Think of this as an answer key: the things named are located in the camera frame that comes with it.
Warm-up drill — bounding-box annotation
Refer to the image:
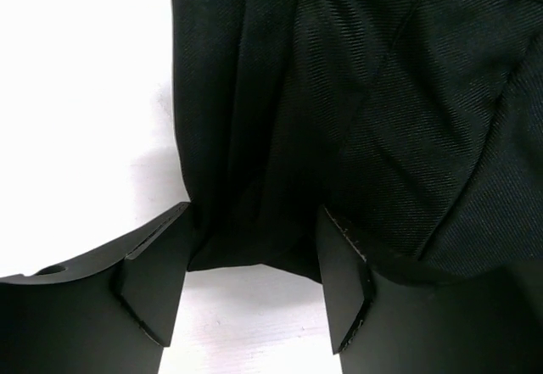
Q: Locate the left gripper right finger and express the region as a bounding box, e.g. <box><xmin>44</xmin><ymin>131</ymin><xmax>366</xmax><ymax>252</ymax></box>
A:
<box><xmin>316</xmin><ymin>208</ymin><xmax>542</xmax><ymax>373</ymax></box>

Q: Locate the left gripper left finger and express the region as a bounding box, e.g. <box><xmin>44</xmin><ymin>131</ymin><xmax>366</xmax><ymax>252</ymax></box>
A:
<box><xmin>1</xmin><ymin>203</ymin><xmax>193</xmax><ymax>374</ymax></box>

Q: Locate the black pleated skirt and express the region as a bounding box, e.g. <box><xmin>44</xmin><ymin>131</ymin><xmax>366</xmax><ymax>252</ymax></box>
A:
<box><xmin>171</xmin><ymin>0</ymin><xmax>542</xmax><ymax>280</ymax></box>

